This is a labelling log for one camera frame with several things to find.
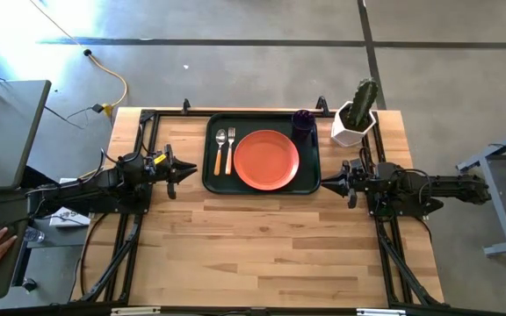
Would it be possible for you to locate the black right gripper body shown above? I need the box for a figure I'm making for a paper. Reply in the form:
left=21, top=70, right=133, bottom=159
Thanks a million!
left=342, top=157, right=369, bottom=211

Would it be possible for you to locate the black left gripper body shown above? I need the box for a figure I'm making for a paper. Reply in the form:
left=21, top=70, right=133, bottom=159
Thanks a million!
left=146, top=143, right=179, bottom=201

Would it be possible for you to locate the fork with cream handle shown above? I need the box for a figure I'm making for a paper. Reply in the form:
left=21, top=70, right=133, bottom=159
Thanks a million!
left=224, top=126, right=236, bottom=176

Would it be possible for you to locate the spoon with yellow handle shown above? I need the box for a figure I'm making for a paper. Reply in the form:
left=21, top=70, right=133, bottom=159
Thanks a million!
left=213, top=128, right=228, bottom=177

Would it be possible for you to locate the purple faceted plastic cup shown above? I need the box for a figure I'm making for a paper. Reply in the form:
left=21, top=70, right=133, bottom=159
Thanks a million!
left=291, top=109, right=318, bottom=146

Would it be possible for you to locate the orange plate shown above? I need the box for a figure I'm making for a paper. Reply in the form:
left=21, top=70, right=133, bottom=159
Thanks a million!
left=233, top=129, right=300, bottom=192

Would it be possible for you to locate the dark green tray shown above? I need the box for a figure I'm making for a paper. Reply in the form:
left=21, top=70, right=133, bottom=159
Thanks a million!
left=201, top=112, right=323, bottom=196

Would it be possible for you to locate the white hexagonal planter pot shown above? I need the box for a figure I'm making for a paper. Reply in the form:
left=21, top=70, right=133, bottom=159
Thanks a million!
left=330, top=100, right=378, bottom=148

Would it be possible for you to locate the green cactus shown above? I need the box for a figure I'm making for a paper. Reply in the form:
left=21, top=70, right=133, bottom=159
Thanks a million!
left=345, top=77, right=380, bottom=130

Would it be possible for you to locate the white booklet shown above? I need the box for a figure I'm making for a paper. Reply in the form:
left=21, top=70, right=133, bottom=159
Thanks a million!
left=49, top=177, right=100, bottom=228

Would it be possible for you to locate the clear water bottle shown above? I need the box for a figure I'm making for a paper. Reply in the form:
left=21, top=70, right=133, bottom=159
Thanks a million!
left=24, top=226, right=46, bottom=245

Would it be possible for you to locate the grey desk top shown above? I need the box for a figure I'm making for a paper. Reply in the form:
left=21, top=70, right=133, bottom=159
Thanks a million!
left=0, top=79, right=52, bottom=192

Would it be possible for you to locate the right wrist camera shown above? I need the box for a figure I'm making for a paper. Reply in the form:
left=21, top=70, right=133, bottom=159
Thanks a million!
left=354, top=161, right=380, bottom=188

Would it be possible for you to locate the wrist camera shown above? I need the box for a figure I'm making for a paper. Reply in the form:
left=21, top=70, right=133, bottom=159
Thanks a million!
left=143, top=152, right=169, bottom=173
left=354, top=161, right=380, bottom=188

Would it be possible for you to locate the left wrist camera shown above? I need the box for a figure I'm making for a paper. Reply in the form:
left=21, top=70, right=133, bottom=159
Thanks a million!
left=143, top=152, right=169, bottom=173

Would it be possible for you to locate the yellow cable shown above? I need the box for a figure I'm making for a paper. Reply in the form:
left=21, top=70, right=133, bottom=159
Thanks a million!
left=28, top=0, right=129, bottom=118

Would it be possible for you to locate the silver bracket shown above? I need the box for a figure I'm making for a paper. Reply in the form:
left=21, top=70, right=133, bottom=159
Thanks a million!
left=111, top=306, right=162, bottom=316
left=357, top=308, right=408, bottom=316

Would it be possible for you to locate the grey metal table frame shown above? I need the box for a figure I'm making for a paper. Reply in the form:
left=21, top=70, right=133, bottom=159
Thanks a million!
left=456, top=122, right=506, bottom=257

